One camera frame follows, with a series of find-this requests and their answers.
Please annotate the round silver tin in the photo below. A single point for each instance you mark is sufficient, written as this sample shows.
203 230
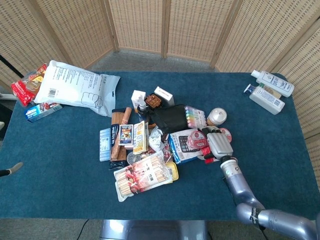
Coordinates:
133 158

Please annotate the red snack package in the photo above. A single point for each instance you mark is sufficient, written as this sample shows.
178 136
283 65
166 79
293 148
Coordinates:
22 92

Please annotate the left robot hand tip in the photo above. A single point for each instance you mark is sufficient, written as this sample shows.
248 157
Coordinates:
12 169

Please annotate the calculator in blue package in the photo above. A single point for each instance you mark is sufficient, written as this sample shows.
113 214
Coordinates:
185 146

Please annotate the light blue pill blister pack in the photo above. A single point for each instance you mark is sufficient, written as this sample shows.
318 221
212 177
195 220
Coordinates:
105 145

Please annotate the folding bamboo screen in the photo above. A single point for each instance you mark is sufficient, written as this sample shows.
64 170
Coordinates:
160 27

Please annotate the brown square container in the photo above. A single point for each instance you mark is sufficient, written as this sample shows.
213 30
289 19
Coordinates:
153 100

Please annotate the blue toothpaste box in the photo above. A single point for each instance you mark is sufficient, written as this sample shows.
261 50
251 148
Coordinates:
42 111

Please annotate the white pump bottle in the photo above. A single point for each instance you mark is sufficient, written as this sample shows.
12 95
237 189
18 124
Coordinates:
266 100

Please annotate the black pouch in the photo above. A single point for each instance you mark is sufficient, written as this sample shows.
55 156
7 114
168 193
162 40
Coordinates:
172 117

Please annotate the white crumpled wrapper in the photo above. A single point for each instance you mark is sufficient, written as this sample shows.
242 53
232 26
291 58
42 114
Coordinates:
156 140

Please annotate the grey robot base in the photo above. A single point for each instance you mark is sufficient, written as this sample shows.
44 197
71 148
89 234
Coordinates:
152 229

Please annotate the orange bread package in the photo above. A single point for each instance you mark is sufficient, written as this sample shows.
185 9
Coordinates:
36 78

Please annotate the yellow paper packet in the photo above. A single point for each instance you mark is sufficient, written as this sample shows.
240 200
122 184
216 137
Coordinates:
140 137

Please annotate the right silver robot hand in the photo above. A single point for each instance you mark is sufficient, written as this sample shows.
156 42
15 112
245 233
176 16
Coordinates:
220 143

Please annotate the white spray bottle box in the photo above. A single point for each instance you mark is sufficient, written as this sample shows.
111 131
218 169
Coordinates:
137 98

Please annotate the pack of coloured markers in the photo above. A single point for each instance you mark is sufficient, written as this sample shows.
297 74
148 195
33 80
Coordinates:
195 117

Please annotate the blue table mat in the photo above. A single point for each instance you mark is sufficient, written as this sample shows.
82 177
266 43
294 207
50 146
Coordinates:
155 150

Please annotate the large white plastic bag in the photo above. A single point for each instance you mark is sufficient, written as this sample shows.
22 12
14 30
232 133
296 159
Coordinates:
75 87

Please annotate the white rectangular box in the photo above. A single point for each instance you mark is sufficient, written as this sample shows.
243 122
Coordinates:
164 95

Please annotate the playing card box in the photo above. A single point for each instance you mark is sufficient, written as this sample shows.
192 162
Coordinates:
125 135

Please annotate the dark spray bottle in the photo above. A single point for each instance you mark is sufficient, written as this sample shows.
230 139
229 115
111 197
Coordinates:
142 110

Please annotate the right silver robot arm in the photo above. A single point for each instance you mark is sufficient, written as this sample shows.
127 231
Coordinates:
247 197

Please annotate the white bottle with printed label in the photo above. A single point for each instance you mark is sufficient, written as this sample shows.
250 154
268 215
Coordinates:
273 82

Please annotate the bamboo skewers pack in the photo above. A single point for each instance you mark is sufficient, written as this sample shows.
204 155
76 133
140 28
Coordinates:
142 176

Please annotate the white-capped plastic bottle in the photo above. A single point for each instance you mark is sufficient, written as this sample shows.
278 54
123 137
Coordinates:
217 116

